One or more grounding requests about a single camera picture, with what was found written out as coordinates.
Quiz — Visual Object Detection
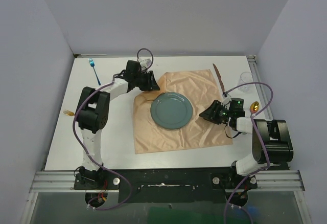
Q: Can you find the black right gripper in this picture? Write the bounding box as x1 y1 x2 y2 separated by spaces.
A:
199 100 233 124

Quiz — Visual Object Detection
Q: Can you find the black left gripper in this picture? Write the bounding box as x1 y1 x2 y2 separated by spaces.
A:
134 71 159 91

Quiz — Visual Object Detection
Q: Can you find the peach satin cloth napkin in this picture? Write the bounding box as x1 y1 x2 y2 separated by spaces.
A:
133 70 233 154

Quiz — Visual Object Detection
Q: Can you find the teal round plate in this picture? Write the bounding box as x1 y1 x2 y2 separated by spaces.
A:
150 92 193 130

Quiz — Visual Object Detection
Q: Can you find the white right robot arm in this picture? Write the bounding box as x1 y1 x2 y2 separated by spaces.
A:
199 98 294 188

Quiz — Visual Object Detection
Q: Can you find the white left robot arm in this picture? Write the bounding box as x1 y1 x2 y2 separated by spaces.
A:
73 58 160 189

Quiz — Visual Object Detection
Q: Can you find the copper table knife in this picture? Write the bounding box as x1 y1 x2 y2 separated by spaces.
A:
213 63 225 92

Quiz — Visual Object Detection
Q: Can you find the iridescent gold spoon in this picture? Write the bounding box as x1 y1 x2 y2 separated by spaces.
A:
250 101 260 114

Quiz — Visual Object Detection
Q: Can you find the clear drinking glass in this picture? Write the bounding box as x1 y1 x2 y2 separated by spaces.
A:
238 72 255 93

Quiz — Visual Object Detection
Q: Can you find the blue fork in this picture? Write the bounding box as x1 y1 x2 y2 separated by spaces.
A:
88 58 101 85

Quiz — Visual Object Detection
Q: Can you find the gold fork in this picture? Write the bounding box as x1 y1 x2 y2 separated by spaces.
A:
63 109 75 117

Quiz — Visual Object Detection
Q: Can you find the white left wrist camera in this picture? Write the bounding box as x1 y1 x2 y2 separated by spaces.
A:
137 58 152 68

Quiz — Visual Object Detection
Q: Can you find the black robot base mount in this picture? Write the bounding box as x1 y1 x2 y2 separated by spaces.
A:
74 166 258 207

